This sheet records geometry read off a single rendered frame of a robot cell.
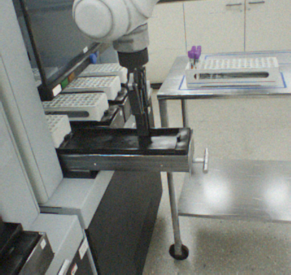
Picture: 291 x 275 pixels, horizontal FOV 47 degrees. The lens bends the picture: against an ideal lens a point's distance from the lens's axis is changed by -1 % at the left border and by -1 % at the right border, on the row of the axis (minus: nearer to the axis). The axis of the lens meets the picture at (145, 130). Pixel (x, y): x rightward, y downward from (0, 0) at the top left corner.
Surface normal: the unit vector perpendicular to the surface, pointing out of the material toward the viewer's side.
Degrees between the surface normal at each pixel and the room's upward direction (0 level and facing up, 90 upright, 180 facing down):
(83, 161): 90
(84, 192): 0
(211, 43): 90
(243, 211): 0
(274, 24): 90
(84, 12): 97
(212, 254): 0
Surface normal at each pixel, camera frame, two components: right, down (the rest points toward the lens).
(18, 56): 0.97, 0.00
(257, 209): -0.12, -0.87
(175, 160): -0.21, 0.49
